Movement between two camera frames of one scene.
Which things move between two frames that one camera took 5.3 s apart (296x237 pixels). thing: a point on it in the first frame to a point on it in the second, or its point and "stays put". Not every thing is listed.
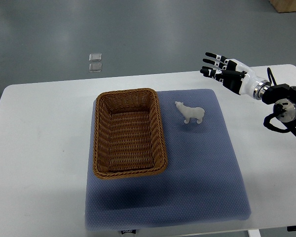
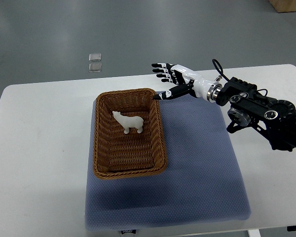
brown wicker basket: (129, 139) stays put
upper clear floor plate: (95, 57) stays put
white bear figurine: (197, 113) to (135, 122)
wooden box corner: (288, 6) stays put
